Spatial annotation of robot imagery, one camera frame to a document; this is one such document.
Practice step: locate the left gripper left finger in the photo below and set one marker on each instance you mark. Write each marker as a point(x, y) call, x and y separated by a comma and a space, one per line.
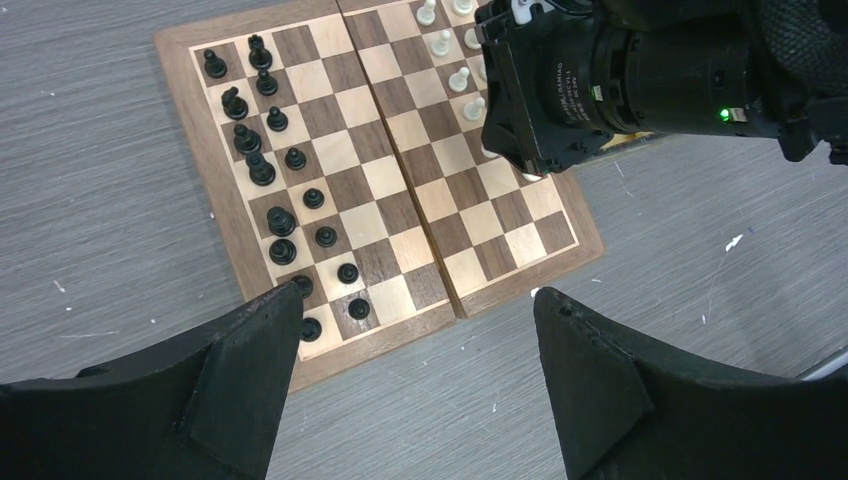
point(203, 404)

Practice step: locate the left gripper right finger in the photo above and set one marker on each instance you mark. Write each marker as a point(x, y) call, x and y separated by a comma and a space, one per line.
point(629, 406)

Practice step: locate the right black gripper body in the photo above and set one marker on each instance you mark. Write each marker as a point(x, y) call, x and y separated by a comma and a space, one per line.
point(565, 77)

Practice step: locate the white chess pawn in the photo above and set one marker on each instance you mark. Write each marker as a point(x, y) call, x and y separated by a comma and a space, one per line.
point(458, 81)
point(441, 44)
point(425, 14)
point(473, 110)

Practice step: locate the white chess piece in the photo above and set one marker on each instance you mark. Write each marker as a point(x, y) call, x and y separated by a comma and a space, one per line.
point(471, 40)
point(462, 8)

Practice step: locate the wooden chess board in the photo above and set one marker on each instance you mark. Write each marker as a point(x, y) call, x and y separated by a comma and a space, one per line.
point(439, 228)

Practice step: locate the black chess rook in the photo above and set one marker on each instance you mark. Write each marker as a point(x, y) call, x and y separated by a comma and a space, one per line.
point(259, 57)
point(311, 330)

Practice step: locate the black chess knight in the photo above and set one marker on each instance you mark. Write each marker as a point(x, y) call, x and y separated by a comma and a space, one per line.
point(234, 106)
point(304, 284)

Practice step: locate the black chess bishop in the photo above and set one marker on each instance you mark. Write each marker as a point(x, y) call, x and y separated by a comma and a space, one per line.
point(246, 140)
point(282, 251)

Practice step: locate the black chess queen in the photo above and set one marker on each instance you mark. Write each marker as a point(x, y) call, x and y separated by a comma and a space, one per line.
point(280, 221)

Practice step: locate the black chess king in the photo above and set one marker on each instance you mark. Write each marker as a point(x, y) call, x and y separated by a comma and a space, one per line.
point(261, 172)

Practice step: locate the gold tin tray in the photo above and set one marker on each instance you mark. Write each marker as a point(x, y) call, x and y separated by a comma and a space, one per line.
point(621, 140)

